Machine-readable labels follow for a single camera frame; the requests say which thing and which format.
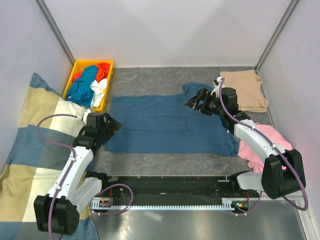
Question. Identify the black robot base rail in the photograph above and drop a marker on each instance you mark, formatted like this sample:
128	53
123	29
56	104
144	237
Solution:
212	186

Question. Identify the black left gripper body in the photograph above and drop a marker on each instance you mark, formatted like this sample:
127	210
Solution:
108	130

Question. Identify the folded beige t-shirt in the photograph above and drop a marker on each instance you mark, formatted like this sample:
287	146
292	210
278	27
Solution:
248	89

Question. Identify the yellow plastic bin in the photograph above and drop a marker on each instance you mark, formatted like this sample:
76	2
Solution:
81	64

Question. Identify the grey slotted cable duct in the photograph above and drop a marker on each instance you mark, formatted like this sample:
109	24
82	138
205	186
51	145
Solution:
97	204

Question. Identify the blue beige checkered pillow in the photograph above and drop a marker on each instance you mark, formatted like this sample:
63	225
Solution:
33	165

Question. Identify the dark blue t-shirt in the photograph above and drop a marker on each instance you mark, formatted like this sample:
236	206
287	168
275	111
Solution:
163	124

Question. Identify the aluminium corner post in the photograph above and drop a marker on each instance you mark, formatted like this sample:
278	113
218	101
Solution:
44	9
276	33

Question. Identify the left aluminium corner post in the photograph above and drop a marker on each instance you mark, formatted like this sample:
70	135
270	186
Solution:
44	9

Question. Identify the right aluminium corner post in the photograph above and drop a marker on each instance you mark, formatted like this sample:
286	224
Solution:
276	33

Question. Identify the orange t-shirt in bin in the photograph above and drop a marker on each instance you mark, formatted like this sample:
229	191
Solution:
101	69

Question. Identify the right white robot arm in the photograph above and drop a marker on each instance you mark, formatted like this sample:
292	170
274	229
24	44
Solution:
283	170

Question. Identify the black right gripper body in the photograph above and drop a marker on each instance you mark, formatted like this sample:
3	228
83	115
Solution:
210	105

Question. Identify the teal t-shirt in bin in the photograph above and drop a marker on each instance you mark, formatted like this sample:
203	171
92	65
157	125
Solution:
80	91

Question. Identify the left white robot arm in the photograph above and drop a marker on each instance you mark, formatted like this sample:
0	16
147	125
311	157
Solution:
58	212

